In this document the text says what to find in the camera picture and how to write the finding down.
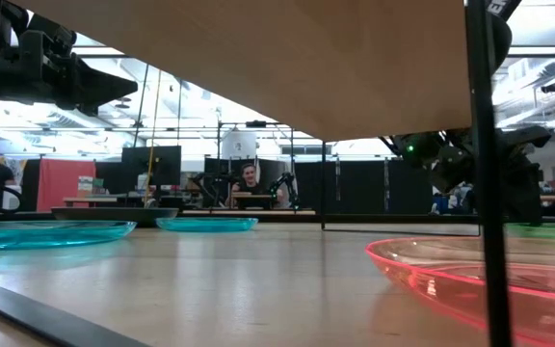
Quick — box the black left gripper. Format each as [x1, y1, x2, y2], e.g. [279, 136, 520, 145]
[0, 28, 140, 118]

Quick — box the black round plate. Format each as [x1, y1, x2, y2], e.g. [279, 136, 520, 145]
[50, 206, 180, 228]

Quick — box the large teal transparent plate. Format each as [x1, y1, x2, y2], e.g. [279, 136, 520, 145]
[154, 216, 260, 233]

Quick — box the red partition panel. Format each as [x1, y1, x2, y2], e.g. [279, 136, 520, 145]
[38, 158, 97, 213]

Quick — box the black monitor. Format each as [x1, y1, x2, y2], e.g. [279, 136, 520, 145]
[121, 145, 183, 187]

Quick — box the orange transparent plate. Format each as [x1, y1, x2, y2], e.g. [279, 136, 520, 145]
[365, 235, 555, 347]

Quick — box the black partition panel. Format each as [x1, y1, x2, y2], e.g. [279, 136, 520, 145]
[203, 157, 292, 195]

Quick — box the small teal transparent plate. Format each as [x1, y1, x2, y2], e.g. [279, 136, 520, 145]
[0, 220, 138, 251]

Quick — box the white cylindrical tank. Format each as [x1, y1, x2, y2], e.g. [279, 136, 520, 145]
[221, 128, 258, 161]

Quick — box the wide black partition curtain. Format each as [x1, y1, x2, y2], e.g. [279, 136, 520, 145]
[294, 159, 434, 216]

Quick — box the yellow hanging strap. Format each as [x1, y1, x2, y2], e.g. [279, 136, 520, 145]
[143, 69, 163, 206]

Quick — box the black metal table frame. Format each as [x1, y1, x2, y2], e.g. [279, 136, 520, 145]
[0, 209, 555, 226]

